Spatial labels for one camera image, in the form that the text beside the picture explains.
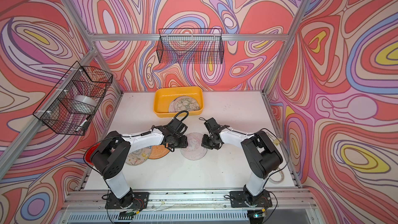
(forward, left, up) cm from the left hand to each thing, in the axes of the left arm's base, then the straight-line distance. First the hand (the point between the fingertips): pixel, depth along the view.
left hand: (187, 145), depth 91 cm
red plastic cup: (-10, +48, +11) cm, 50 cm away
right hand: (-2, -10, -1) cm, 11 cm away
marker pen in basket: (0, +48, +24) cm, 54 cm away
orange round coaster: (-3, +17, -1) cm, 17 cm away
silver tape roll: (+5, +45, +33) cm, 56 cm away
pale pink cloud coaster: (-4, -4, 0) cm, 6 cm away
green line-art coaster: (+33, +5, +1) cm, 33 cm away
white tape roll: (-20, -48, +1) cm, 52 cm away
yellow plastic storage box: (+40, +21, 0) cm, 46 cm away
